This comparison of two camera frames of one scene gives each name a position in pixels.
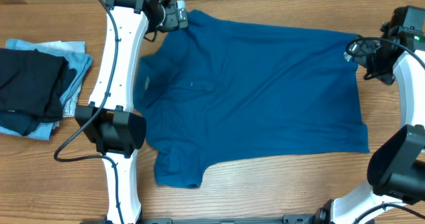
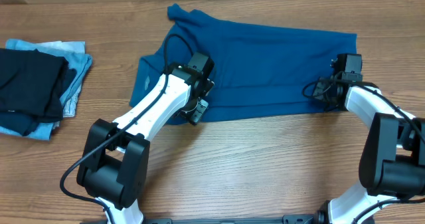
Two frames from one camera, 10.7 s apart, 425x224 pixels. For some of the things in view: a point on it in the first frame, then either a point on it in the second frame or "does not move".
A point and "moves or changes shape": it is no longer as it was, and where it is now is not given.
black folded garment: (30, 83) does not move
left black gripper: (173, 24) to (196, 116)
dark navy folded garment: (20, 122) does not move
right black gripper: (370, 60) to (320, 93)
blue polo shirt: (220, 88) moves or changes shape
